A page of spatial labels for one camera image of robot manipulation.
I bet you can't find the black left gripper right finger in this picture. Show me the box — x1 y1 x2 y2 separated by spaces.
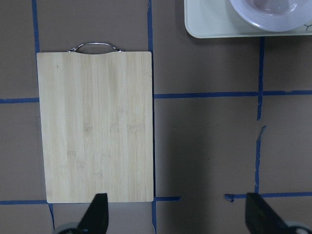
245 193 288 234

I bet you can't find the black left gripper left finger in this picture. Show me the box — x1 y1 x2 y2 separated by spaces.
78 193 109 234

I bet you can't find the white round plate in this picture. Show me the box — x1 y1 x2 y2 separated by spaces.
230 0 312 32

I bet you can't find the cream bear tray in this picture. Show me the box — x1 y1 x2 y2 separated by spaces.
184 0 312 39

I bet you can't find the wooden cutting board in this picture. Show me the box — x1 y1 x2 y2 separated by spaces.
37 49 154 203

